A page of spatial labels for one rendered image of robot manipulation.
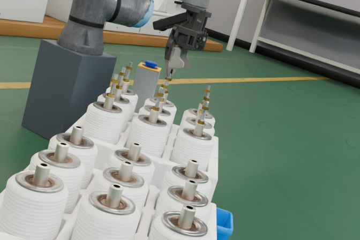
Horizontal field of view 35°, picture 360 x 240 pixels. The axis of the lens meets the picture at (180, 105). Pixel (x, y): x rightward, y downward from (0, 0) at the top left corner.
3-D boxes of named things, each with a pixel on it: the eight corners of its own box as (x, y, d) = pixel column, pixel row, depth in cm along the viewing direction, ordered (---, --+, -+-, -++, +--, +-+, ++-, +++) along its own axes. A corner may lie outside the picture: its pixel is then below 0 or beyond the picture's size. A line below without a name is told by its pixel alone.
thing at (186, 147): (201, 203, 148) (221, 139, 145) (184, 211, 140) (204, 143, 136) (171, 188, 153) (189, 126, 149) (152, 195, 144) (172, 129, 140)
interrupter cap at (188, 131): (216, 139, 144) (216, 136, 144) (202, 143, 138) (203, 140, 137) (191, 128, 147) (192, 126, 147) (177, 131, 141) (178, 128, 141)
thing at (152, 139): (119, 192, 140) (139, 124, 136) (112, 175, 149) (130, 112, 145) (155, 196, 144) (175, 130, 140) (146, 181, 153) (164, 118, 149)
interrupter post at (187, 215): (175, 227, 87) (181, 208, 87) (177, 220, 90) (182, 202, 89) (190, 231, 88) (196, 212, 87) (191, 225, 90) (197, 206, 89)
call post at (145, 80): (112, 156, 184) (137, 65, 178) (116, 150, 191) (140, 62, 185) (133, 162, 184) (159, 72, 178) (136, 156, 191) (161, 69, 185)
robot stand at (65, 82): (20, 125, 188) (40, 38, 182) (58, 121, 203) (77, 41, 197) (59, 146, 180) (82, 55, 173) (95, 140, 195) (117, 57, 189)
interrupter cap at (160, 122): (141, 124, 138) (142, 121, 138) (134, 114, 145) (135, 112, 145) (170, 129, 141) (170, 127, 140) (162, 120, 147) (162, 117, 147)
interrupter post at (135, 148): (125, 159, 110) (129, 144, 110) (127, 156, 113) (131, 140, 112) (137, 163, 110) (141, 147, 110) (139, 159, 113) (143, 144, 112)
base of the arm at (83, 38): (47, 40, 182) (54, 10, 180) (78, 42, 195) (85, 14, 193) (81, 54, 175) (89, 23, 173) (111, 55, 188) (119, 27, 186)
